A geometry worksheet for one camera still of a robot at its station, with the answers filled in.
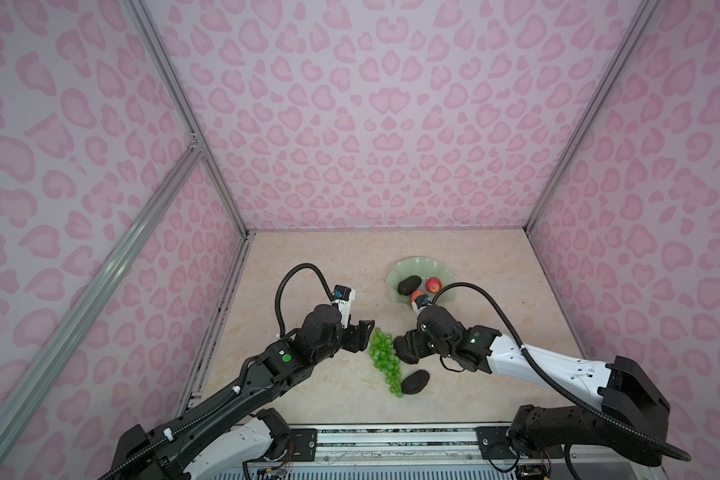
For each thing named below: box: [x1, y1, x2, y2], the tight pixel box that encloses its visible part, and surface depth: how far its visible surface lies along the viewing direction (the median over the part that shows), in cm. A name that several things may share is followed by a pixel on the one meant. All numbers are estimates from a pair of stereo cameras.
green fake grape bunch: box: [368, 327, 405, 398], surface depth 85 cm
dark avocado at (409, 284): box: [397, 275, 422, 296], surface depth 103 cm
